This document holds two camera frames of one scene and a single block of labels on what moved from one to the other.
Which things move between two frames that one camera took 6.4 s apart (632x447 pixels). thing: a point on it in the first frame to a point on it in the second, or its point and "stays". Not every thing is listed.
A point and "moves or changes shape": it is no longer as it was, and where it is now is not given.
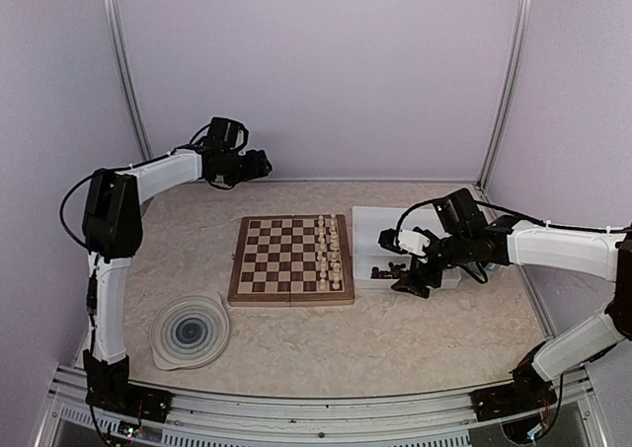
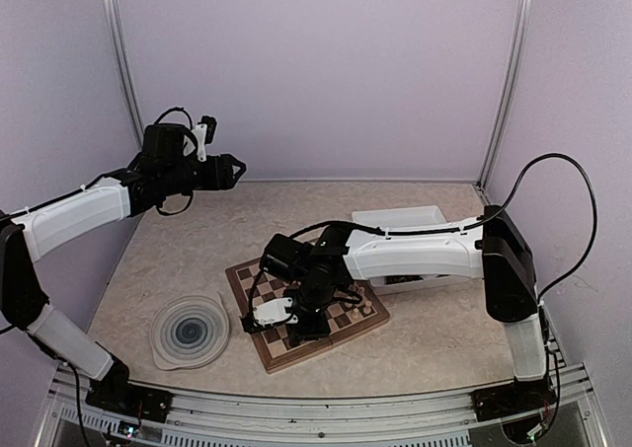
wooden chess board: x=276 y=263 moves or changes shape
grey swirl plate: x=189 y=332 stays
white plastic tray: x=367 y=254 stays
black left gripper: x=257 y=168 to x=222 y=170
